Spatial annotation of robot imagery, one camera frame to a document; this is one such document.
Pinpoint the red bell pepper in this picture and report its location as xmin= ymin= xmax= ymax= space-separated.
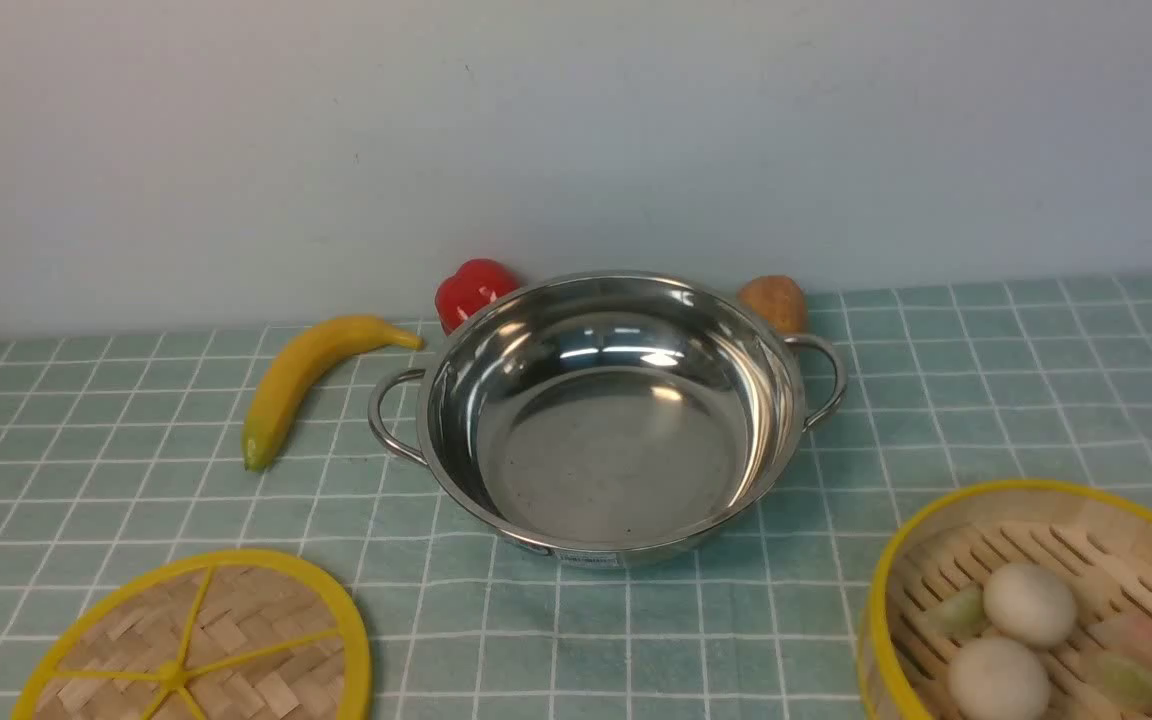
xmin=435 ymin=258 xmax=521 ymax=334

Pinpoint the yellow plastic banana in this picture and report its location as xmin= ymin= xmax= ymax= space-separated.
xmin=241 ymin=314 xmax=424 ymax=473

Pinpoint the brown potato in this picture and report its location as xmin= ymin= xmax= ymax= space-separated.
xmin=737 ymin=275 xmax=809 ymax=334

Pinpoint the stainless steel pot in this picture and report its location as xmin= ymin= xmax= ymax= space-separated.
xmin=367 ymin=272 xmax=849 ymax=569

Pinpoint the pale green dumpling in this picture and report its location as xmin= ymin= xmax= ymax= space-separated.
xmin=925 ymin=583 xmax=990 ymax=641

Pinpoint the green pink dumpling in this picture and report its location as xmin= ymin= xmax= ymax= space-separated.
xmin=1083 ymin=611 xmax=1152 ymax=714

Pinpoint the green checked tablecloth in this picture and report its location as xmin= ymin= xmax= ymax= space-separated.
xmin=0 ymin=272 xmax=1152 ymax=719

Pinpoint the bamboo steamer basket yellow rim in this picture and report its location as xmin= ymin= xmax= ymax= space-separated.
xmin=856 ymin=479 xmax=1152 ymax=719

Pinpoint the bamboo steamer lid yellow rim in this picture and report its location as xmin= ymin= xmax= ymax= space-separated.
xmin=12 ymin=550 xmax=374 ymax=719

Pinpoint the white round bun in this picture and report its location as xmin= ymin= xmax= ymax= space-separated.
xmin=983 ymin=562 xmax=1078 ymax=650
xmin=947 ymin=635 xmax=1051 ymax=719

